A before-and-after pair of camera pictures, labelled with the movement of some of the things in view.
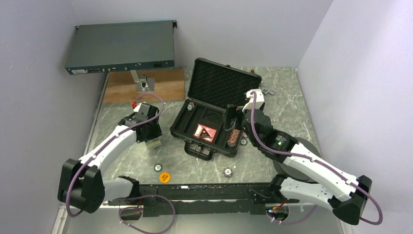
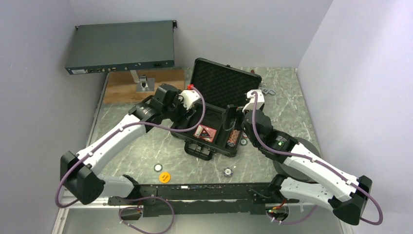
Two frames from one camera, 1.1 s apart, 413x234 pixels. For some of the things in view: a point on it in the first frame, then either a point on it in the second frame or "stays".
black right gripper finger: x=230 y=117 stays
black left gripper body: x=154 y=131 → x=177 y=110
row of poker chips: x=233 y=136 stays
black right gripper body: x=251 y=136 stays
